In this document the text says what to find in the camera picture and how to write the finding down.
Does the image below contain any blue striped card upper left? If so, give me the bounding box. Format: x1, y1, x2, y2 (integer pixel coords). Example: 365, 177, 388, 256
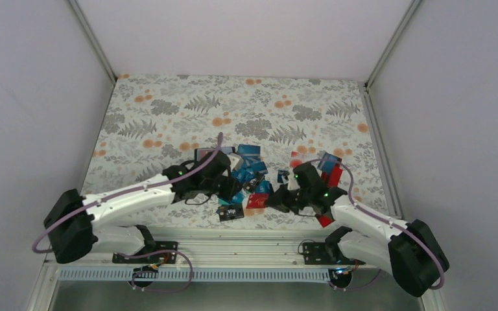
237, 144, 261, 158

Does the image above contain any red card lower right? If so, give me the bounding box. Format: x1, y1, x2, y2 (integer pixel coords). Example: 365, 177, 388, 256
316, 215, 334, 228

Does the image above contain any wrist white camera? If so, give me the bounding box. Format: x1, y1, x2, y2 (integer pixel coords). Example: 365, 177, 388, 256
227, 153, 244, 171
287, 174, 300, 191

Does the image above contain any black leather card holder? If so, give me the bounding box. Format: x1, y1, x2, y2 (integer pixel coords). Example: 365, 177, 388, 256
194, 146, 237, 162

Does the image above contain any red gold VIP card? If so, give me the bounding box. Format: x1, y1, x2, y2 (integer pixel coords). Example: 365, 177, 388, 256
246, 193, 269, 209

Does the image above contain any red card far right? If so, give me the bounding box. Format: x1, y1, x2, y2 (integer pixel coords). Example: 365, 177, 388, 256
326, 166, 343, 187

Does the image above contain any floral patterned table mat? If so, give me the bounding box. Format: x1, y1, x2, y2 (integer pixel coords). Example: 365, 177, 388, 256
81, 74, 390, 214

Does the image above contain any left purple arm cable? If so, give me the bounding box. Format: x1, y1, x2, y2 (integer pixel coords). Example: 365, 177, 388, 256
32, 132, 225, 294

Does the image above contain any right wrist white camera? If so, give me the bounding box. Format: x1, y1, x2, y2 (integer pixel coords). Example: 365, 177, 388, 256
287, 174, 300, 191

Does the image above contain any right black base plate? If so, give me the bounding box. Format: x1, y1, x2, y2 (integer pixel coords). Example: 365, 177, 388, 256
298, 242, 366, 266

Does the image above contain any aluminium front rail frame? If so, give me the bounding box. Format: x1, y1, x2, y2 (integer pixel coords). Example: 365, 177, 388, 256
44, 225, 431, 269

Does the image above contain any blue card upper right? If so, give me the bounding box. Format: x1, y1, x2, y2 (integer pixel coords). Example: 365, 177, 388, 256
318, 152, 342, 174

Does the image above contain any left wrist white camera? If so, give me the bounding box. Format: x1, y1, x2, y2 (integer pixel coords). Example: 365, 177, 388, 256
227, 153, 244, 171

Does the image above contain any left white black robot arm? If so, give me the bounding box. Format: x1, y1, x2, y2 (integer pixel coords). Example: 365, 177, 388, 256
43, 151, 243, 264

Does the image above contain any black card bottom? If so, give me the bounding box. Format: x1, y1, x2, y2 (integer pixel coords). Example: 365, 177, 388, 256
217, 203, 244, 222

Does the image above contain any grey slotted cable duct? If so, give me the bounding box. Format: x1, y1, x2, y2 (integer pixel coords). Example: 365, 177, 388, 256
57, 267, 330, 283

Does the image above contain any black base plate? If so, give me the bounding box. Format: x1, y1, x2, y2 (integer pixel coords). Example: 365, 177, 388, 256
112, 241, 178, 264
298, 242, 366, 266

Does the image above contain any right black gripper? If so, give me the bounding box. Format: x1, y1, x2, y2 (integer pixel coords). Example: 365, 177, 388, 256
265, 183, 312, 215

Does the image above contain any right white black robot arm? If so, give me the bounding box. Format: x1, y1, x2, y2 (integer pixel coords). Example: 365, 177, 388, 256
265, 161, 449, 297

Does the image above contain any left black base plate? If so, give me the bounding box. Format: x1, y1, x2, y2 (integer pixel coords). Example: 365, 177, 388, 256
112, 241, 178, 264

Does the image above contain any black VIP card right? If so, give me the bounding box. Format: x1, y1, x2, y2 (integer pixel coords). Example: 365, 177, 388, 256
243, 172, 265, 193

